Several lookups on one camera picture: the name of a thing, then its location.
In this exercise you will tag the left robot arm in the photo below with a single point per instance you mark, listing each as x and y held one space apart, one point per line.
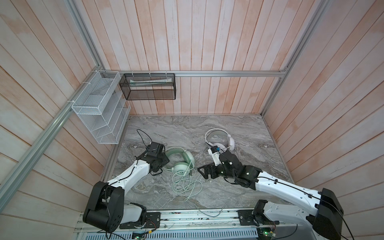
106 208

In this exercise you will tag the aluminium frame bar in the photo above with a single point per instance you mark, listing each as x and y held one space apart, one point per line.
268 73

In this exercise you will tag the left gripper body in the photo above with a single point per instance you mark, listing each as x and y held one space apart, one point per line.
163 160

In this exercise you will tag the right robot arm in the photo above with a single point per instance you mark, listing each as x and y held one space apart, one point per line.
319 210

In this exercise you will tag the white wire mesh shelf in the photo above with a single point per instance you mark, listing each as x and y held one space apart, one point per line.
102 108

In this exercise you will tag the black wire mesh basket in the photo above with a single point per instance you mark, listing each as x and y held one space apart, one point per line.
146 86

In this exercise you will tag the green headphones with cable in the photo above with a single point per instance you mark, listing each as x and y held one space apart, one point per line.
184 174

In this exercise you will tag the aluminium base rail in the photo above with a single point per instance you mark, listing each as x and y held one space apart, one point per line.
207 224

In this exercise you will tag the white headphones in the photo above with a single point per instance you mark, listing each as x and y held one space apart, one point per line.
220 138

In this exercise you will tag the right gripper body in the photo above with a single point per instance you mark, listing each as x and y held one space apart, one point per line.
222 171

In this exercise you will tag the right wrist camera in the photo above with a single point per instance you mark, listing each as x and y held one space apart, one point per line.
214 152

